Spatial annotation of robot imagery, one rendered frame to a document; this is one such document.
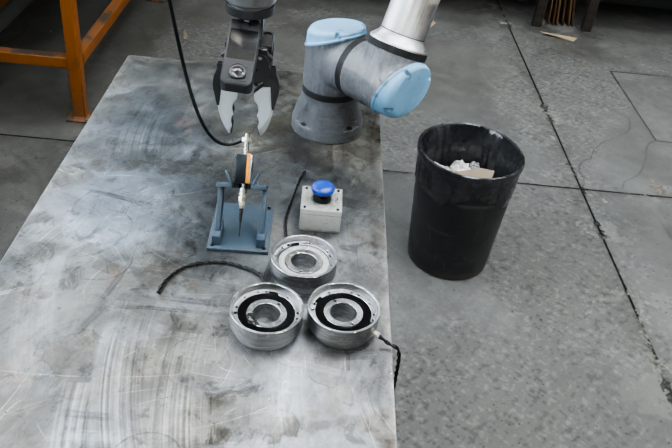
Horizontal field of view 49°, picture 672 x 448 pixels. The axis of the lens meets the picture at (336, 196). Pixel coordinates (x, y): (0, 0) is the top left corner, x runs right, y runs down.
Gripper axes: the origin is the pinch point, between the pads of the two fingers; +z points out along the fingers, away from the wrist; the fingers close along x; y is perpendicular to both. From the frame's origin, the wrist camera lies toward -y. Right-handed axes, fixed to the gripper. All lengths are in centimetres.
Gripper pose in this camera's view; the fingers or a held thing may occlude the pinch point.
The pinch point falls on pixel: (245, 129)
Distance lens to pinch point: 117.3
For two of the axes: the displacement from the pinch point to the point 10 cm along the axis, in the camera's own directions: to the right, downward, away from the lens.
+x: -10.0, -0.8, -0.5
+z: -1.0, 8.1, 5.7
